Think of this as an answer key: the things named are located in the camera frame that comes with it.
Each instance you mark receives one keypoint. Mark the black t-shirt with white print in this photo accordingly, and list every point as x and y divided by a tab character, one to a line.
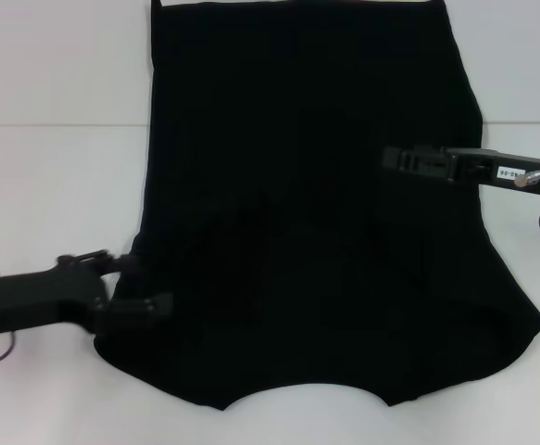
297	139

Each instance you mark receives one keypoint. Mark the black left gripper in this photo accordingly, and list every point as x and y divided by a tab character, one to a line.
38	296

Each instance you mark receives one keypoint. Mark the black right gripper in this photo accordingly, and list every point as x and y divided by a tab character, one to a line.
482	167

